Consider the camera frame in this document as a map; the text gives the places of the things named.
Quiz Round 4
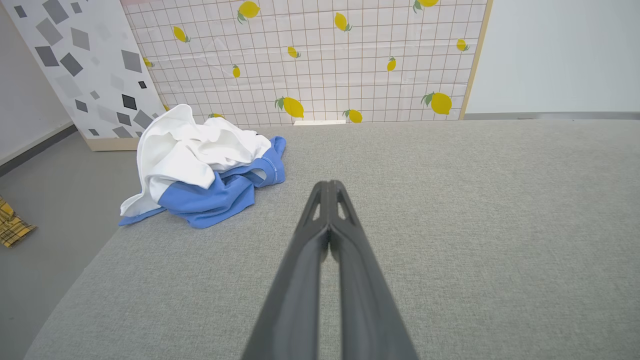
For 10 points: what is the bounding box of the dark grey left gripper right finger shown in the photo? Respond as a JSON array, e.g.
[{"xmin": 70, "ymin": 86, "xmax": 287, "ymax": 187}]
[{"xmin": 327, "ymin": 180, "xmax": 420, "ymax": 360}]

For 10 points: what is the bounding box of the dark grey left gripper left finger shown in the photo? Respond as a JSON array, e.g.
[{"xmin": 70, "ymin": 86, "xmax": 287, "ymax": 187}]
[{"xmin": 241, "ymin": 180, "xmax": 331, "ymax": 360}]

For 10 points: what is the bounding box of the white and blue t-shirt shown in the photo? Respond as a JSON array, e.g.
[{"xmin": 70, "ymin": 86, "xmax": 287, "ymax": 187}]
[{"xmin": 118, "ymin": 104, "xmax": 287, "ymax": 230}]

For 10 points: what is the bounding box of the lemon print grid panel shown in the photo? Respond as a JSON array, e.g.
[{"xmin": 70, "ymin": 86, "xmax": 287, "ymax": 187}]
[{"xmin": 120, "ymin": 0, "xmax": 494, "ymax": 127}]

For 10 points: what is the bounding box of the yellow plaid cloth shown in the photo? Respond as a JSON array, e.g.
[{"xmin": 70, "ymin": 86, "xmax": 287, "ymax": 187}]
[{"xmin": 0, "ymin": 195, "xmax": 38, "ymax": 248}]

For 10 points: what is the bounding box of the plain white panel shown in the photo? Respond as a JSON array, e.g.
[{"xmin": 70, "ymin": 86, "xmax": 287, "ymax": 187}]
[{"xmin": 465, "ymin": 0, "xmax": 640, "ymax": 121}]

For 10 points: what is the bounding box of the grey diamond print panel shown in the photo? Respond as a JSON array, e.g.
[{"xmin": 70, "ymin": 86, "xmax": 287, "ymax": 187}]
[{"xmin": 2, "ymin": 0, "xmax": 168, "ymax": 152}]

